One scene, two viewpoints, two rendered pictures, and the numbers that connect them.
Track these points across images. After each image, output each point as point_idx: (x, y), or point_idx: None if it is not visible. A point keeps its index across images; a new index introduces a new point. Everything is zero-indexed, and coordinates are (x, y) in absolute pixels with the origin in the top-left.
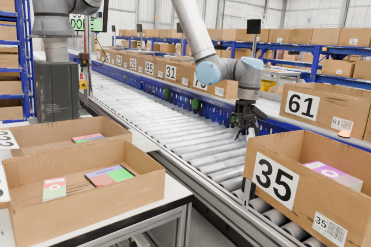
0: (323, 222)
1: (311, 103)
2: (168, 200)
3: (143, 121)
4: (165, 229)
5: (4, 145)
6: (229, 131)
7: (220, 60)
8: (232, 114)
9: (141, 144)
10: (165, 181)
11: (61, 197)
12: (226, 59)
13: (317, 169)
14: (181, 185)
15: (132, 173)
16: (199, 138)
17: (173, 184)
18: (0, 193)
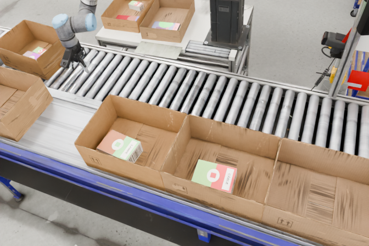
0: None
1: None
2: (102, 28)
3: (186, 77)
4: None
5: None
6: (89, 61)
7: (80, 9)
8: (83, 49)
9: (148, 48)
10: (110, 34)
11: None
12: (79, 14)
13: (36, 58)
14: (102, 37)
15: None
16: (121, 78)
17: (106, 35)
18: None
